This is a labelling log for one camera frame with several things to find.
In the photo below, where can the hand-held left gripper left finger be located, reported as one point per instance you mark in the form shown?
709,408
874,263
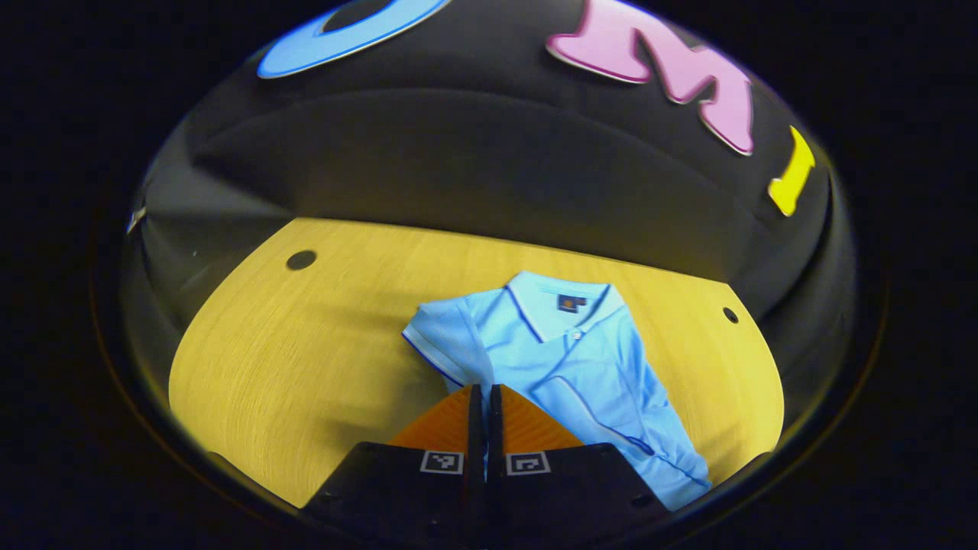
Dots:
428,489

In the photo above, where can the black backdrop cloth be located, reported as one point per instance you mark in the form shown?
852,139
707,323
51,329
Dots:
458,153

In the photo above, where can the light blue T-shirt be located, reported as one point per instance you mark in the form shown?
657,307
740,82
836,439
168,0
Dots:
581,367

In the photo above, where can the round black table grommet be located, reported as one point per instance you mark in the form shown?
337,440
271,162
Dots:
301,260
730,315

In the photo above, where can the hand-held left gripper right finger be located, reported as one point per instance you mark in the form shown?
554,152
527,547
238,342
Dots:
550,489

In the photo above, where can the white backdrop clip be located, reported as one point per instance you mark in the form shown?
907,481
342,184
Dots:
136,218

